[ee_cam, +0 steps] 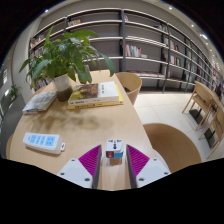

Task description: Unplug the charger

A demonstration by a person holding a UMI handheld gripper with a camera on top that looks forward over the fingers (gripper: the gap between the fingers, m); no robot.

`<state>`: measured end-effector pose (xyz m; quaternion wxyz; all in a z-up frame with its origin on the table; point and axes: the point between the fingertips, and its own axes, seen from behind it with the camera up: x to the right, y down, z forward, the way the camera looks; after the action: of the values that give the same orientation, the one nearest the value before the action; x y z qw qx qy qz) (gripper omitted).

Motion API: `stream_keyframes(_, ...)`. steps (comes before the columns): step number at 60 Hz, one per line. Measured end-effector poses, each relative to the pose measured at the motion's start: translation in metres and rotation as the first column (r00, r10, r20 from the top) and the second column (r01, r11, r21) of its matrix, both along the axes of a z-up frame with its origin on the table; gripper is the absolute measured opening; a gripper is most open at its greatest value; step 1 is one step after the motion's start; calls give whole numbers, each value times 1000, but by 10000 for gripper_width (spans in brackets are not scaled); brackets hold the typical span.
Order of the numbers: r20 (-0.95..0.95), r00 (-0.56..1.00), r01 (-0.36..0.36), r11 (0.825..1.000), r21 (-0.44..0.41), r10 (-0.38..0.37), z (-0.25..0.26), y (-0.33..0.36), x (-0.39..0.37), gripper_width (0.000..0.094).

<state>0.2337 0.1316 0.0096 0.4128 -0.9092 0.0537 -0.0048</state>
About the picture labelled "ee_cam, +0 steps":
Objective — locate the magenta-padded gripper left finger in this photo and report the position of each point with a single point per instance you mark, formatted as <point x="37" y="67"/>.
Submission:
<point x="75" y="170"/>

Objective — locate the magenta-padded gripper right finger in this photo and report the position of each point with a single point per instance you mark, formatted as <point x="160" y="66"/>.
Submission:
<point x="151" y="170"/>

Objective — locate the white and blue charger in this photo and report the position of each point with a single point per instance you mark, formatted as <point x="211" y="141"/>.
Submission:
<point x="114" y="148"/>

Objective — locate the tan round-backed chair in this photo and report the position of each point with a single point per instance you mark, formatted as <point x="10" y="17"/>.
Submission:
<point x="130" y="83"/>
<point x="9" y="146"/>
<point x="171" y="146"/>

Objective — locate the yellow book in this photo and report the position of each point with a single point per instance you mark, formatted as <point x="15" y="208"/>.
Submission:
<point x="100" y="104"/>

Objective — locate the white magazine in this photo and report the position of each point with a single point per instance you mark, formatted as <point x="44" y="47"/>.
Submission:
<point x="40" y="101"/>

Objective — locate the light wooden slatted chair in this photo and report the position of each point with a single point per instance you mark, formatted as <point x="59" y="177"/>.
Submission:
<point x="200" y="100"/>
<point x="216" y="126"/>

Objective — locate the picture-cover white book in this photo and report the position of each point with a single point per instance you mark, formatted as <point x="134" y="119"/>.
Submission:
<point x="100" y="91"/>

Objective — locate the small green ledge plant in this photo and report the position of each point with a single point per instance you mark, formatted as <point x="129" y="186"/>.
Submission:
<point x="14" y="91"/>

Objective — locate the person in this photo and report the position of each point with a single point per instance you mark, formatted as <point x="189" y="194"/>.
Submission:
<point x="218" y="90"/>

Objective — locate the green potted plant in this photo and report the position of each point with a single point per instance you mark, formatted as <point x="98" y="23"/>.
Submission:
<point x="63" y="56"/>

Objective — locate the grey shelf unit with books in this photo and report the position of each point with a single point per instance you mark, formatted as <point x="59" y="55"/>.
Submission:
<point x="150" y="43"/>

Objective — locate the round ceiling lights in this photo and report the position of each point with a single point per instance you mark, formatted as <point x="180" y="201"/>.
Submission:
<point x="204" y="36"/>

